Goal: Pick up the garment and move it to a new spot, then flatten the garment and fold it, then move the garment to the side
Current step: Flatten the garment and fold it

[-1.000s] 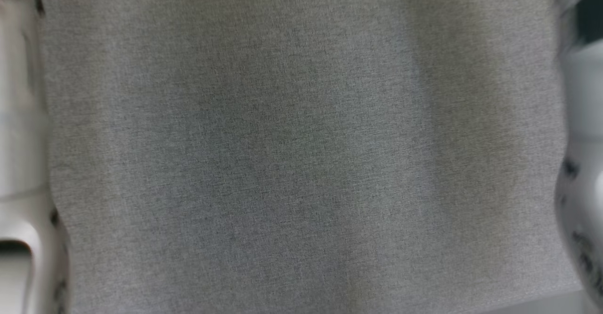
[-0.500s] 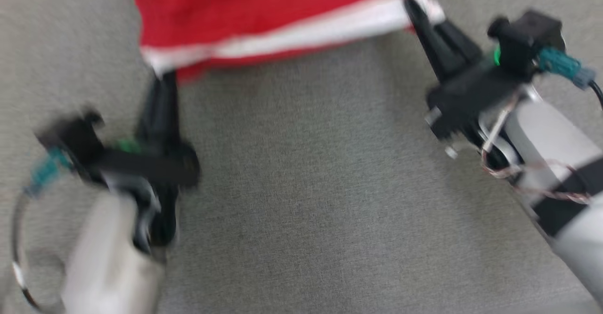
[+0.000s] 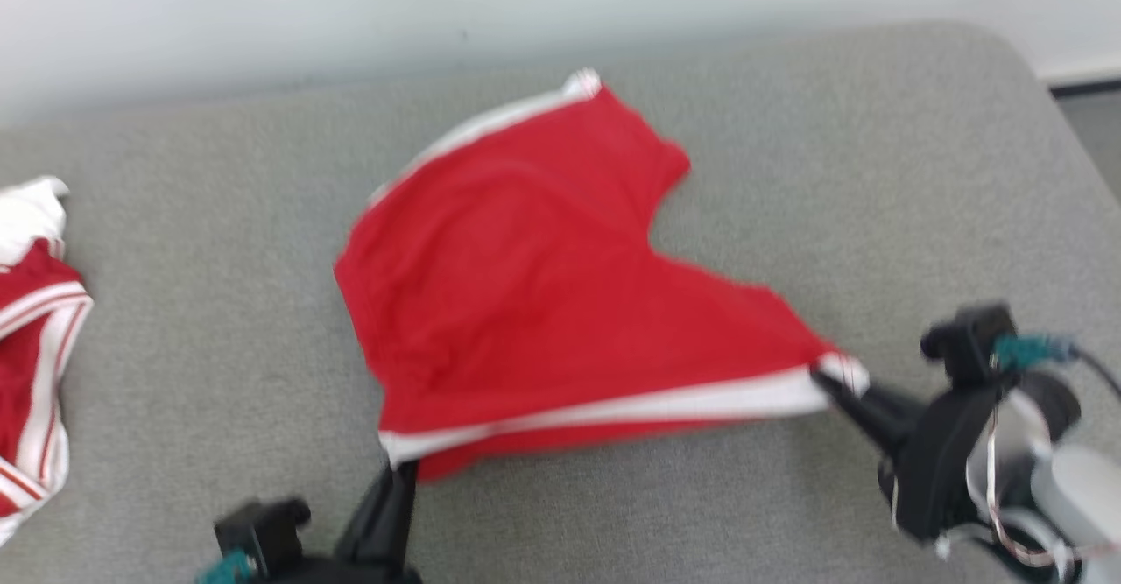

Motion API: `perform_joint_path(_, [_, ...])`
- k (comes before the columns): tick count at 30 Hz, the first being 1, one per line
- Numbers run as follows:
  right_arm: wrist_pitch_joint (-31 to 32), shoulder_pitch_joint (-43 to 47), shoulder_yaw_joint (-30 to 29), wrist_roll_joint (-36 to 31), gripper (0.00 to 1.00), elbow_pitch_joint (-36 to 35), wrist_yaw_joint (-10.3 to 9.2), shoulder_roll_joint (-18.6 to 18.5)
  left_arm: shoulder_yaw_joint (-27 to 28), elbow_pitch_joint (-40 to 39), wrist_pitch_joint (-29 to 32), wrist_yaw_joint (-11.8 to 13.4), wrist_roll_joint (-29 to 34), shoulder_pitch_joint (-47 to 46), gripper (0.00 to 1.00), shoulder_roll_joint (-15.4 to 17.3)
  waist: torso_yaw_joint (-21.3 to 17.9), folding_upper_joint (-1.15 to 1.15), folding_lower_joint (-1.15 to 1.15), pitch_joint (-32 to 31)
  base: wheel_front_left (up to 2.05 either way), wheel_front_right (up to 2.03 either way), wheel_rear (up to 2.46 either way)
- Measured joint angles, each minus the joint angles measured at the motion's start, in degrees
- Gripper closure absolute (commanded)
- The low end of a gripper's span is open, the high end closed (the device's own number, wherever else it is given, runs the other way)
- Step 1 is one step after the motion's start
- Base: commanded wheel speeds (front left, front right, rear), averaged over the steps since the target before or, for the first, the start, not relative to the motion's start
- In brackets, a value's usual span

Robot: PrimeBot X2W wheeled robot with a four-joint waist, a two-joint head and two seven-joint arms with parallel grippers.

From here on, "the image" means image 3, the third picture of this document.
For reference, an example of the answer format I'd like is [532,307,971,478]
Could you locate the left camera cable teal plug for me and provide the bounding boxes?
[194,549,257,584]

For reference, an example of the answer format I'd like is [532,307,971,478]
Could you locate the red jersey with black number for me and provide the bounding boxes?
[0,175,95,545]

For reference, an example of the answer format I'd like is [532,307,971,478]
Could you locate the grey fabric sofa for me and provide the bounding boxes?
[0,22,1121,584]

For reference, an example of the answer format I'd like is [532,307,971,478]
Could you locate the white wall skirting board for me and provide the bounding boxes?
[1038,60,1121,99]

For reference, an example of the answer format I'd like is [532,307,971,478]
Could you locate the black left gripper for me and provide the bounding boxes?
[263,463,423,584]

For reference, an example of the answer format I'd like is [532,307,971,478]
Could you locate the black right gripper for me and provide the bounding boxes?
[810,369,1004,543]

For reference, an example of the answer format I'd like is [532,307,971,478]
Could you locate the red shorts with white stripes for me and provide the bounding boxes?
[333,67,870,484]

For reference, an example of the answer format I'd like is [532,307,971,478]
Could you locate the red white twisted wire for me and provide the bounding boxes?
[963,400,1121,572]

